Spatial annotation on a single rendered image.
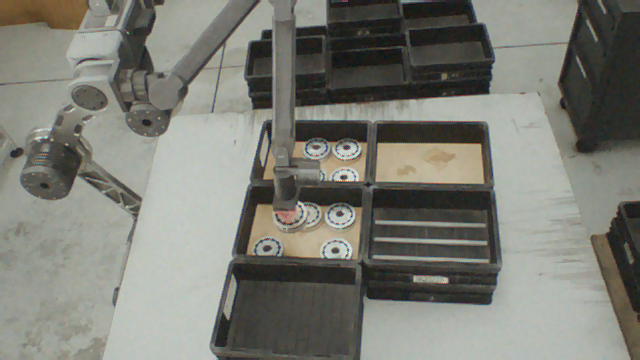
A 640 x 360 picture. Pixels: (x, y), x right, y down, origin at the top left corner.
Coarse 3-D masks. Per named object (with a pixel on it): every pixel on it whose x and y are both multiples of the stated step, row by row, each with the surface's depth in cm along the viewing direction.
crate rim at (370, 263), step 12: (492, 192) 186; (492, 204) 183; (492, 216) 181; (372, 264) 174; (384, 264) 173; (396, 264) 173; (408, 264) 172; (420, 264) 172; (432, 264) 172; (444, 264) 171; (456, 264) 171; (468, 264) 170; (480, 264) 170; (492, 264) 169
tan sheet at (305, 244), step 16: (256, 208) 204; (320, 208) 201; (256, 224) 200; (272, 224) 199; (256, 240) 195; (288, 240) 194; (304, 240) 193; (320, 240) 193; (352, 240) 192; (304, 256) 189
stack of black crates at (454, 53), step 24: (480, 24) 296; (408, 48) 290; (432, 48) 304; (456, 48) 302; (480, 48) 300; (408, 72) 295; (432, 72) 285; (456, 72) 284; (480, 72) 285; (408, 96) 302; (432, 96) 297
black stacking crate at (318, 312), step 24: (240, 264) 179; (264, 264) 178; (240, 288) 184; (264, 288) 183; (288, 288) 183; (312, 288) 182; (336, 288) 181; (240, 312) 179; (264, 312) 178; (288, 312) 177; (312, 312) 177; (336, 312) 176; (360, 312) 176; (240, 336) 174; (264, 336) 173; (288, 336) 172; (312, 336) 172; (336, 336) 171
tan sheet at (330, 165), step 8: (296, 144) 222; (360, 144) 219; (296, 152) 219; (272, 160) 218; (328, 160) 215; (360, 160) 214; (272, 168) 215; (328, 168) 213; (336, 168) 212; (352, 168) 211; (360, 168) 211; (264, 176) 213; (272, 176) 213; (328, 176) 210; (360, 176) 209
